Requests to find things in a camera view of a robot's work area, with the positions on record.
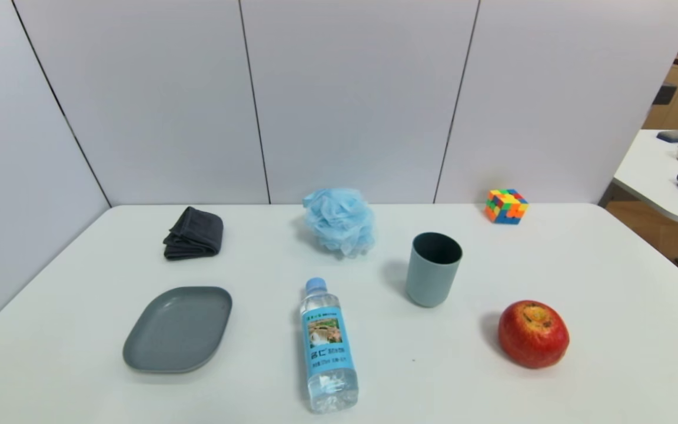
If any red apple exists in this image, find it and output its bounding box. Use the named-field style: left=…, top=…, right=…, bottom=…
left=497, top=300, right=570, bottom=370

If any light blue bath loofah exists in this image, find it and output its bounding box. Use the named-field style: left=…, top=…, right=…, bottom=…
left=303, top=188, right=376, bottom=259

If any white side table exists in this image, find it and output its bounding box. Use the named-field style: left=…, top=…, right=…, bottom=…
left=601, top=128, right=678, bottom=227

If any colourful puzzle cube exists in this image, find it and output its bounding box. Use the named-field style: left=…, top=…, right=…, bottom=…
left=485, top=188, right=529, bottom=225

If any dark grey folded towel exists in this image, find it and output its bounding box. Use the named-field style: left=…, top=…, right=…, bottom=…
left=162, top=206, right=224, bottom=261

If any clear water bottle blue label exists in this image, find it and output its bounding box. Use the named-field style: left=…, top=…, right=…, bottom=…
left=300, top=277, right=359, bottom=413

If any grey plastic dish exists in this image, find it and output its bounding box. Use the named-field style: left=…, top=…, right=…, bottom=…
left=122, top=286, right=233, bottom=374

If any teal plastic cup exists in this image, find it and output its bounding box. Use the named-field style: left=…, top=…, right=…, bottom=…
left=406, top=232, right=463, bottom=308

